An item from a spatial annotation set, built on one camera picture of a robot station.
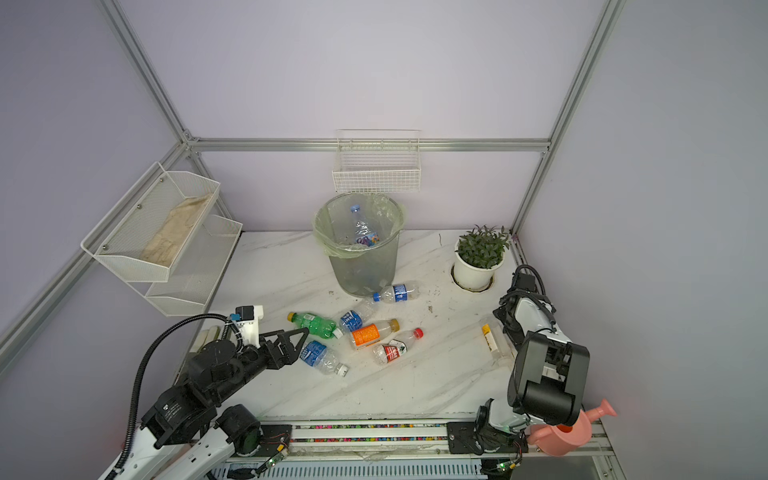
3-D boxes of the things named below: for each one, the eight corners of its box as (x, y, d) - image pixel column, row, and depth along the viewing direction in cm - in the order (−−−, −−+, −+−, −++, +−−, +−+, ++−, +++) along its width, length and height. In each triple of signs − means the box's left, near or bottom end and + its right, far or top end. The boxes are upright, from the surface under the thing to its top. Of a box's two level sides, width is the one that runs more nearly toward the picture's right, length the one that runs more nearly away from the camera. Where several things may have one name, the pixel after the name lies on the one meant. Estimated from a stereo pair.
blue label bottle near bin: (375, 308, 100) (374, 300, 96) (372, 295, 103) (371, 288, 99) (418, 299, 102) (419, 291, 98) (414, 287, 105) (415, 279, 101)
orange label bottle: (355, 353, 90) (353, 345, 85) (350, 339, 93) (348, 331, 88) (401, 336, 93) (401, 327, 89) (395, 323, 96) (395, 314, 92)
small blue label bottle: (337, 326, 93) (336, 321, 90) (352, 311, 97) (350, 305, 94) (352, 337, 91) (350, 332, 88) (366, 321, 94) (365, 316, 92)
